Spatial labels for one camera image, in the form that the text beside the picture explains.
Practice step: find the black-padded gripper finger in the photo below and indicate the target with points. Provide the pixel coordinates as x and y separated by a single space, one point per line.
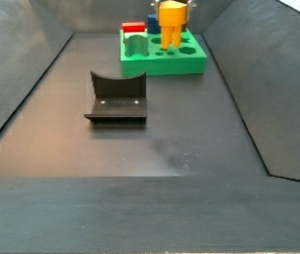
156 4

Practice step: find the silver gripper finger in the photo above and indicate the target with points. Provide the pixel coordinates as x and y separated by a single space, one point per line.
190 5

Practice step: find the yellow three-prong block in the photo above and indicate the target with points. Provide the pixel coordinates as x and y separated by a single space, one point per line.
173 17

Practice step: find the green shape-sorter board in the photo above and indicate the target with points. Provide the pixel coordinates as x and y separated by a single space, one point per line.
184 60

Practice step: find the blue cylinder block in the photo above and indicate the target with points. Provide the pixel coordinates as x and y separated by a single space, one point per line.
153 26

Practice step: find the red rectangular block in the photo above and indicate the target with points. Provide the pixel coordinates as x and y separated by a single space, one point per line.
133 27

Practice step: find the green half-cylinder block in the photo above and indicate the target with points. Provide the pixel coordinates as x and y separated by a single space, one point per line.
136 45

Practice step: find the black curved cradle stand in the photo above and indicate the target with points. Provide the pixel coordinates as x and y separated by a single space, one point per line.
119 97

